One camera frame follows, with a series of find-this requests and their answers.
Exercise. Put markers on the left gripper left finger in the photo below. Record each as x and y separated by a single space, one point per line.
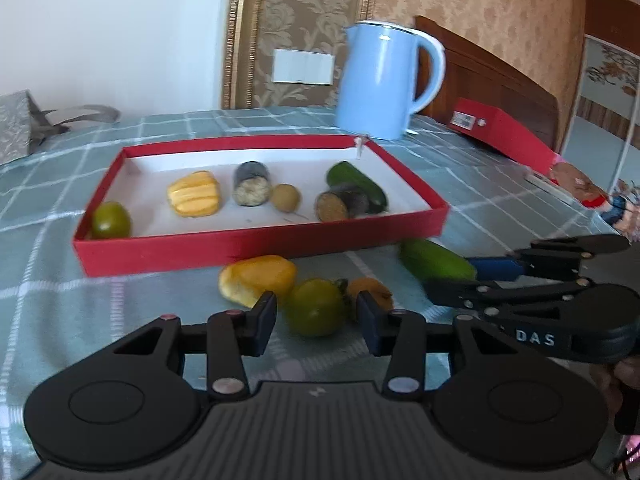
230 335

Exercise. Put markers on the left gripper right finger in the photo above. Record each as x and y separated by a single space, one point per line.
401 335

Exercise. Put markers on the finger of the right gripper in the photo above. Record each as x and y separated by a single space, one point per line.
558 259

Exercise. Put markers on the yellow ridged fruit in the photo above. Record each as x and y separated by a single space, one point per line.
195 195
245 281

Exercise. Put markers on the small brown fruit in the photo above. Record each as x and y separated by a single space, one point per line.
380 293

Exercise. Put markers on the green cucumber piece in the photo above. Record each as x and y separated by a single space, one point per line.
346 173
428 261

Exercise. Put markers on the green round fruit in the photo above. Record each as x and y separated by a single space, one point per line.
110 220
315 308

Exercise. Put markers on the red shallow cardboard tray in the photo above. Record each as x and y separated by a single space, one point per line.
161 240

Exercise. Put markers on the small yellow-brown fruit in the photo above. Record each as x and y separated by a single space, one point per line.
285 198

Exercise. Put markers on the red box lid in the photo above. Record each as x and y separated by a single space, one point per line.
500 131

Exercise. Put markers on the light blue electric kettle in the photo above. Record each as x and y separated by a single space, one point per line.
391 73

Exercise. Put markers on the grey patterned gift bag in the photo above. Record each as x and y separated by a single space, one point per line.
24 125

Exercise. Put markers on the white wall switch panel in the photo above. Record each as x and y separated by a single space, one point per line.
302 67

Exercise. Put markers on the gold picture frame moulding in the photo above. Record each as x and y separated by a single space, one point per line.
258 29

